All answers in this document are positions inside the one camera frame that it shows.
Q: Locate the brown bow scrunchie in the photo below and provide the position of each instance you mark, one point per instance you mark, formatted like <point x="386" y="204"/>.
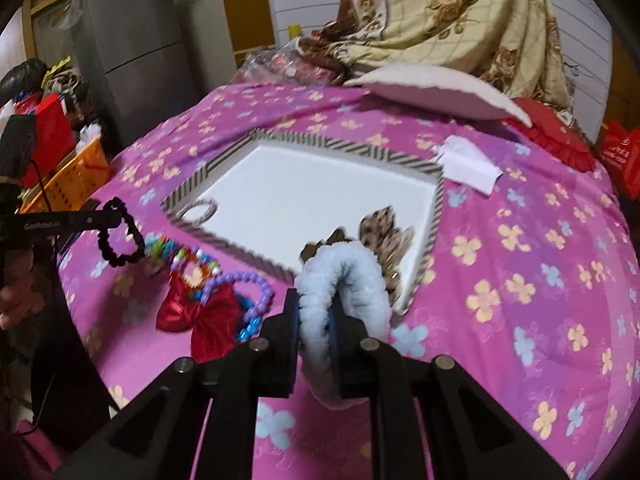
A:
<point x="327" y="242"/>

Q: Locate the black round object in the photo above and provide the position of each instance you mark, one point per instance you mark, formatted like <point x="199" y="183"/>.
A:
<point x="20" y="77"/>

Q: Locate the white crumpled plastic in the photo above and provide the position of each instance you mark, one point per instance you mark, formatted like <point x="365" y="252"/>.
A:
<point x="90" y="135"/>

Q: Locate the beige floral blanket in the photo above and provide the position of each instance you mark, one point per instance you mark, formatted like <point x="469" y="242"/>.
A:
<point x="440" y="10"/>

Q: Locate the clear plastic bag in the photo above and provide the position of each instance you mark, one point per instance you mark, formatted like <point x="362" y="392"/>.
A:
<point x="285" y="67"/>

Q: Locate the white pillow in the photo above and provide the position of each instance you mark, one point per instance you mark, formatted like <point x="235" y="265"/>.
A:
<point x="430" y="90"/>

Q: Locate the brown wooden door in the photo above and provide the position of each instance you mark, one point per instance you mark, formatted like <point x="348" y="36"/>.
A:
<point x="250" y="0"/>

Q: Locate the white paper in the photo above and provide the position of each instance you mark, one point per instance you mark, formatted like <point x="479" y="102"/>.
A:
<point x="465" y="165"/>

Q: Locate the leopard print scrunchie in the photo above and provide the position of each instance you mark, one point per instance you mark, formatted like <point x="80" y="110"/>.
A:
<point x="382" y="230"/>

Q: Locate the red satin bow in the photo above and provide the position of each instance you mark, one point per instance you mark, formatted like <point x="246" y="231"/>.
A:
<point x="215" y="325"/>

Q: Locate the person's left hand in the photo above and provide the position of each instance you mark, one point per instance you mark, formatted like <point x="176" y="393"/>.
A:
<point x="12" y="305"/>

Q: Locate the pink floral bedsheet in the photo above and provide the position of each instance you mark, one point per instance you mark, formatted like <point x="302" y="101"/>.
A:
<point x="500" y="310"/>

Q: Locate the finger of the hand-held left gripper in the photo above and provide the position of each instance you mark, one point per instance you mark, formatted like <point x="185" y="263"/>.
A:
<point x="110" y="218"/>

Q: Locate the orange plastic basket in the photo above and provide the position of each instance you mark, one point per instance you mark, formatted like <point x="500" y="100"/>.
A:
<point x="75" y="180"/>

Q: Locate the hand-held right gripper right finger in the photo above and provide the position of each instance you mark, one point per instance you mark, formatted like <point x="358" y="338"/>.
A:
<point x="332" y="332"/>

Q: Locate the striped cardboard box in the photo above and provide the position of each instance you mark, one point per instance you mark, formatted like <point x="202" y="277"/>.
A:
<point x="300" y="195"/>

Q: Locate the white fluffy scrunchie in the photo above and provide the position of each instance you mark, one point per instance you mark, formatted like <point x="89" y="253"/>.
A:
<point x="320" y="270"/>

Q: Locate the red ruffled cushion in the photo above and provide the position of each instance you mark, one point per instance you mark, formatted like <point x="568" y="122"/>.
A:
<point x="550" y="130"/>

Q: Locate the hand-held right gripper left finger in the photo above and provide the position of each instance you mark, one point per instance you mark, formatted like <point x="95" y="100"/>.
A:
<point x="296" y="312"/>

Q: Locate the grey refrigerator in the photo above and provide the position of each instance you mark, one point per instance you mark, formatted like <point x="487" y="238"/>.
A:
<point x="135" y="50"/>

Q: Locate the red shopping bag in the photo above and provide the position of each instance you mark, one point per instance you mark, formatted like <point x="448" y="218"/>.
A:
<point x="620" y="155"/>

